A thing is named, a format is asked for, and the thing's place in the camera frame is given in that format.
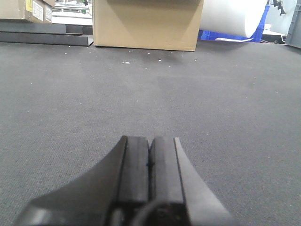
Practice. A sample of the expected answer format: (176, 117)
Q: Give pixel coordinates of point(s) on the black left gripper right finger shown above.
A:
(174, 180)

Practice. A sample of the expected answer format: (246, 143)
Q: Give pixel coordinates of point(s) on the grey plastic crate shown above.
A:
(293, 37)

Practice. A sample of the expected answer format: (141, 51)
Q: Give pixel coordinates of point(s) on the cardboard box with labels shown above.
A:
(36, 11)

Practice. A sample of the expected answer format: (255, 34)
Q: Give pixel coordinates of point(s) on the large brown cardboard box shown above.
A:
(147, 24)

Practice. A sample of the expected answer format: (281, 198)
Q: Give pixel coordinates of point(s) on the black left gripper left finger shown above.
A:
(120, 179)

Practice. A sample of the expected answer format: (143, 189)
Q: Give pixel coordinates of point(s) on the black fabric table mat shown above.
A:
(236, 108)

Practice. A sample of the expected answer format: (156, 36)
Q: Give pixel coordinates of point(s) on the blue plastic crate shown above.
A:
(256, 36)

